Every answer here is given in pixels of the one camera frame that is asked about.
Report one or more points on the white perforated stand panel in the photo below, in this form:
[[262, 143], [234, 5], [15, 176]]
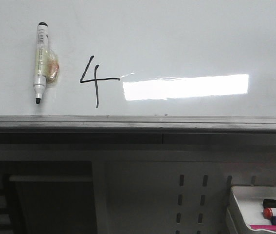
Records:
[[174, 189]]

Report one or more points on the black marker cap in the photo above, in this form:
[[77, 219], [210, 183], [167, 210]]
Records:
[[269, 203]]

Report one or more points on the dark cabinet with white shelf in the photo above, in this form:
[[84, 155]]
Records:
[[45, 197]]

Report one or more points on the pink highlighter marker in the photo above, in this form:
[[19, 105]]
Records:
[[271, 227]]

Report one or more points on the white taped whiteboard marker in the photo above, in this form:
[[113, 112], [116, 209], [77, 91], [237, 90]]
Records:
[[46, 63]]

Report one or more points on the white wavy marker tray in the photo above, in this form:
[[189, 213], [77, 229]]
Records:
[[245, 211]]

